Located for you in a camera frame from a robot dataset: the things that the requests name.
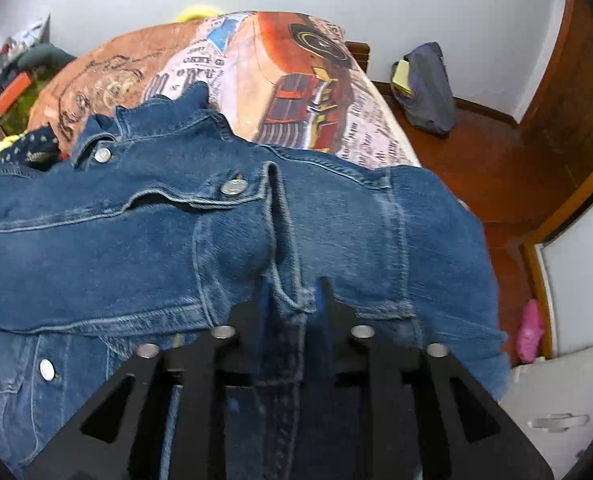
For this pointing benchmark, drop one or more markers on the orange box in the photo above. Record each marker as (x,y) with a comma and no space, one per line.
(12,92)

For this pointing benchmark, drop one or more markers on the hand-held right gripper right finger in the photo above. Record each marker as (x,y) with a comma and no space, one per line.
(322,300)

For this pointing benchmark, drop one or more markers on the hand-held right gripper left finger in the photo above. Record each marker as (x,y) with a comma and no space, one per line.
(264,300)

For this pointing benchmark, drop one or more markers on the white door panel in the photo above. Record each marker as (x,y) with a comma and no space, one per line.
(581,280)

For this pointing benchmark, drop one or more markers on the green item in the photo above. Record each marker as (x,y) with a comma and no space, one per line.
(21,110)

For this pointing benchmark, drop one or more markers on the wooden bed headboard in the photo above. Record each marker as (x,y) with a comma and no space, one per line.
(360,55)

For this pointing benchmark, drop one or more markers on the pink soft item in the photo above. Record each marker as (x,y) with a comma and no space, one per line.
(530,330)

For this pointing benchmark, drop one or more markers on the printed car newspaper blanket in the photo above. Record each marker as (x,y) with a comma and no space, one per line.
(286,60)

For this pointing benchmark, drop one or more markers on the brown wooden door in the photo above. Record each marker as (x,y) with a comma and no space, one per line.
(576,90)

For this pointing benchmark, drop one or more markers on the navy dotted cloth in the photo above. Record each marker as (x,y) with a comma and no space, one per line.
(31,147)

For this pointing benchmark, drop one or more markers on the grey blue bag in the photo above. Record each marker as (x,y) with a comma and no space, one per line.
(429,95)

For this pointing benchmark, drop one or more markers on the dark teal cloth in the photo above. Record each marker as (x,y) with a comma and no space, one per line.
(44,56)

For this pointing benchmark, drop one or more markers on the yellow pillow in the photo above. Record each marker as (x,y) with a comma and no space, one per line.
(196,12)

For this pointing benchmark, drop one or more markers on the blue denim jacket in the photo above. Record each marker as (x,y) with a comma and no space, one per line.
(141,250)

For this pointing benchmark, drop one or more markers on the white plastic container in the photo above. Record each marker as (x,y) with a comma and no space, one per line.
(551,395)

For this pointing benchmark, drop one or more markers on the yellow item in bag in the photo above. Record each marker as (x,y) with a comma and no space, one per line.
(401,77)

